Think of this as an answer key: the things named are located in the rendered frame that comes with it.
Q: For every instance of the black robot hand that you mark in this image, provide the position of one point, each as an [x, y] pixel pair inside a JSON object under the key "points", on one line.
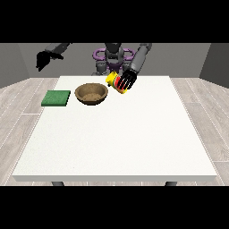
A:
{"points": [[128, 78], [43, 59]]}

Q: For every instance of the yellow cup with melon print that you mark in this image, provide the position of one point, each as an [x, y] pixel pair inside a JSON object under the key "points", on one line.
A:
{"points": [[113, 79]]}

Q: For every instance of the brown wooden bowl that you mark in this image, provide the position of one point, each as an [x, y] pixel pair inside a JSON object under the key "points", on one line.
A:
{"points": [[91, 93]]}

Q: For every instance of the green square pad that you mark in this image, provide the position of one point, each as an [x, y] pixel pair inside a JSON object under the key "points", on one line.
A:
{"points": [[56, 98]]}

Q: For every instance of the grey robot trunk purple rings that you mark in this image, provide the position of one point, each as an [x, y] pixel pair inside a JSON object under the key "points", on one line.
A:
{"points": [[112, 56]]}

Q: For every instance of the dark table leg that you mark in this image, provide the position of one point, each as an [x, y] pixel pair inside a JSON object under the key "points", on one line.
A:
{"points": [[58, 183], [171, 183]]}

